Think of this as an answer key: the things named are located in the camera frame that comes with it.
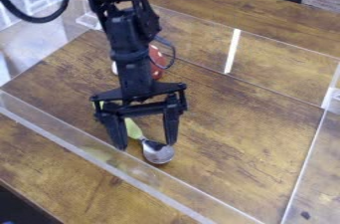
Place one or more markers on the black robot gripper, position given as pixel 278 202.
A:
pixel 141 96

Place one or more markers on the green handled metal spoon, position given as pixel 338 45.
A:
pixel 157 152

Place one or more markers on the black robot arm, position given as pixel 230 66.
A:
pixel 131 25

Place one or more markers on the red and white toy mushroom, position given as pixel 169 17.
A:
pixel 158 60

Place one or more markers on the clear acrylic triangle bracket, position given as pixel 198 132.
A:
pixel 89 18

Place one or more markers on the clear acrylic enclosure wall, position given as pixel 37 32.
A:
pixel 258 155

